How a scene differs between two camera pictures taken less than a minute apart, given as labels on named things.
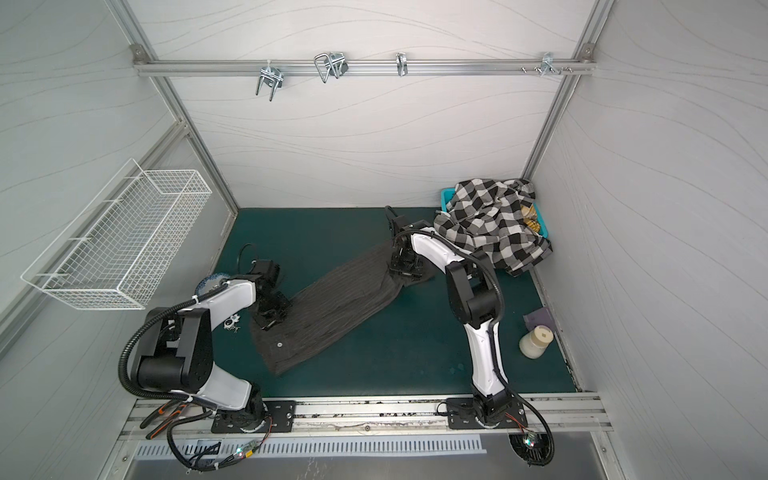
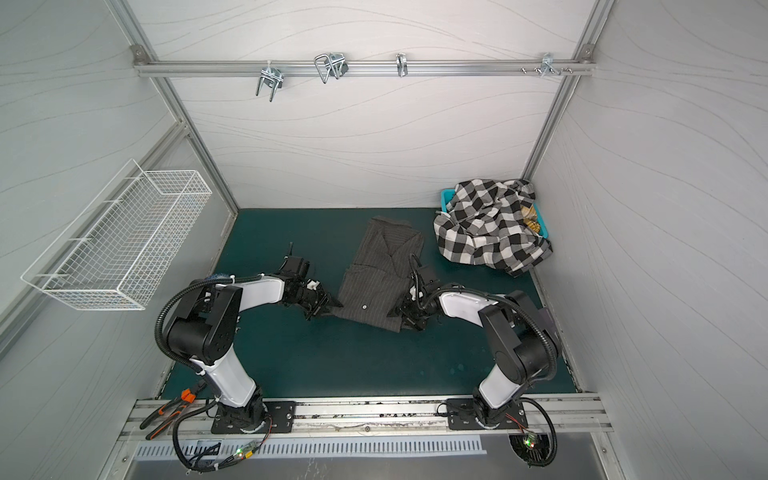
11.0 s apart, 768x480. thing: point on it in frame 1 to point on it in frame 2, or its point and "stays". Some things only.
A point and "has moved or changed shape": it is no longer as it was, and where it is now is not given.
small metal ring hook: [401, 60] stays
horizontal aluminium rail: [277, 70] stays
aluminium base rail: [574, 417] stays
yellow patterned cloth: [530, 217] stays
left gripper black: [267, 322] to [326, 301]
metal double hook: [333, 64] stays
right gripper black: [405, 262] to [413, 301]
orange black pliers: [161, 411] stays
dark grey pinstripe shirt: [327, 300] has moved or changed shape
